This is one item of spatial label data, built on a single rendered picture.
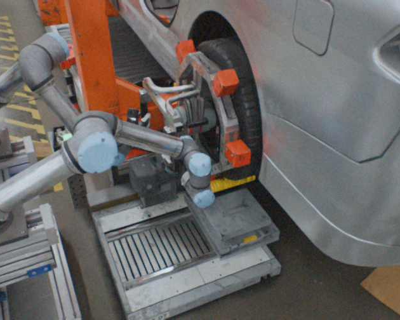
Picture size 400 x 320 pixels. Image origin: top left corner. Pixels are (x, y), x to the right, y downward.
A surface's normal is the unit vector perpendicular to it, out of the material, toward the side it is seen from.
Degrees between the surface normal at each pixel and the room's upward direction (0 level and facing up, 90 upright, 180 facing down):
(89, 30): 90
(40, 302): 0
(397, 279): 1
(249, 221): 0
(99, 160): 87
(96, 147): 87
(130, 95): 90
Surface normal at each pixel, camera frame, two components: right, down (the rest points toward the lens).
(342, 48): -0.92, 0.25
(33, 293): 0.00, -0.79
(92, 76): 0.41, 0.56
